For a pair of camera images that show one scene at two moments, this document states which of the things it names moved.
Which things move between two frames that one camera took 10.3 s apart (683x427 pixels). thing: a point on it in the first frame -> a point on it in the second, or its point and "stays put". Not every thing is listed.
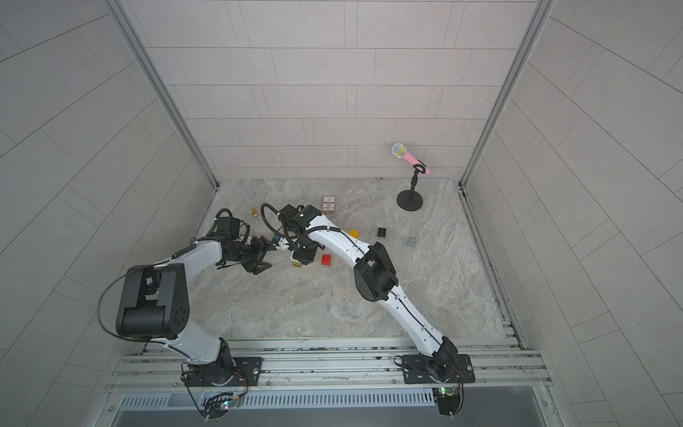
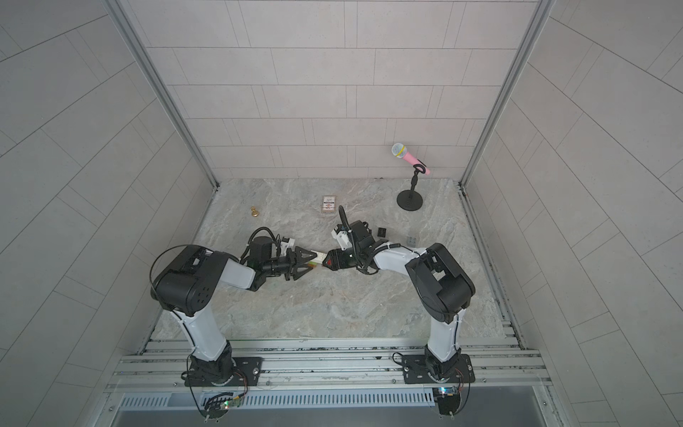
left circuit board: (217, 405) stays put
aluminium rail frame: (364, 365) stays put
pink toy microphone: (400, 151) stays put
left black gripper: (261, 248) -> (292, 268)
